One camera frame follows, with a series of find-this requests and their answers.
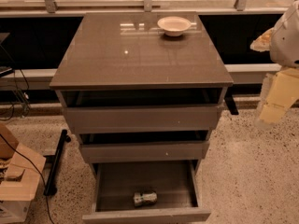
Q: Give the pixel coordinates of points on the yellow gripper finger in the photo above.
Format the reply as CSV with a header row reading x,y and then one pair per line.
x,y
279,92
262,43

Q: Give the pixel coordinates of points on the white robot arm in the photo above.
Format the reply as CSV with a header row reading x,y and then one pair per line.
x,y
284,46

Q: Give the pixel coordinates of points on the top grey drawer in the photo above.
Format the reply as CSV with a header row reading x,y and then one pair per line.
x,y
83,120

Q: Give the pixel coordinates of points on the grey drawer cabinet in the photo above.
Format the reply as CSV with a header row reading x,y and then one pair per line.
x,y
126,60

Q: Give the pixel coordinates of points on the bottom grey open drawer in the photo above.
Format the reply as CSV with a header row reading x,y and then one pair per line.
x,y
173,181

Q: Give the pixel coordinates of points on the middle grey drawer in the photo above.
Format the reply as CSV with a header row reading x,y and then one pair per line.
x,y
167,151

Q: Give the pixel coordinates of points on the white bowl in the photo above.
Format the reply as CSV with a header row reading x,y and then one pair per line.
x,y
174,26

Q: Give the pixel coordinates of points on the black metal bar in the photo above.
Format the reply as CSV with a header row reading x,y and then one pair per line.
x,y
54,161

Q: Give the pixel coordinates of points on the cardboard box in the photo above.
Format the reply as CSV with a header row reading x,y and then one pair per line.
x,y
20,174

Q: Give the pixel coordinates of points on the black bracket behind cabinet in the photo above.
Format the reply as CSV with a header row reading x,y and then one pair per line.
x,y
230,102

